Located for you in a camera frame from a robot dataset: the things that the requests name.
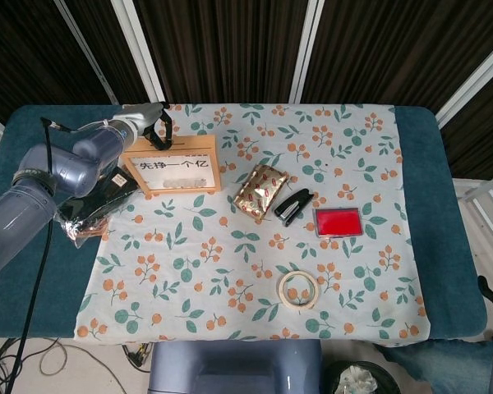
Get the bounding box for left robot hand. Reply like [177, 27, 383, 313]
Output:
[121, 101, 175, 151]

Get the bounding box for white metal rack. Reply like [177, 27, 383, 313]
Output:
[451, 171, 493, 247]

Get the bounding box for gold foil packet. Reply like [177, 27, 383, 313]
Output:
[233, 163, 289, 223]

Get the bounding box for black stapler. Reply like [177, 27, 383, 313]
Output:
[274, 188, 315, 227]

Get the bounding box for floral print tablecloth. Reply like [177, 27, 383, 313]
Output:
[72, 102, 432, 344]

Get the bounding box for red ink pad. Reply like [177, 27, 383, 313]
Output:
[314, 207, 364, 239]

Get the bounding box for black trash bin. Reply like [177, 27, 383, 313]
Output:
[323, 360, 400, 394]

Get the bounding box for teal table cover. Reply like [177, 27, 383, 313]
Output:
[0, 103, 493, 394]

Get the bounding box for beige masking tape roll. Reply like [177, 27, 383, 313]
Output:
[277, 270, 321, 310]

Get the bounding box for blue-grey robot torso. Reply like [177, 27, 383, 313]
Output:
[147, 338, 324, 394]

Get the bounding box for wooden box with label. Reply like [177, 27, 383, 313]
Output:
[118, 136, 223, 199]

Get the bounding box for white partition post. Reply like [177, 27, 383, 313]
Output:
[288, 0, 326, 104]
[109, 0, 168, 104]
[434, 34, 493, 126]
[52, 0, 121, 106]

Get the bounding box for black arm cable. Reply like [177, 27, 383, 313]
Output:
[12, 116, 76, 394]

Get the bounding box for floor cables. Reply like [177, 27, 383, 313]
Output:
[0, 336, 84, 394]

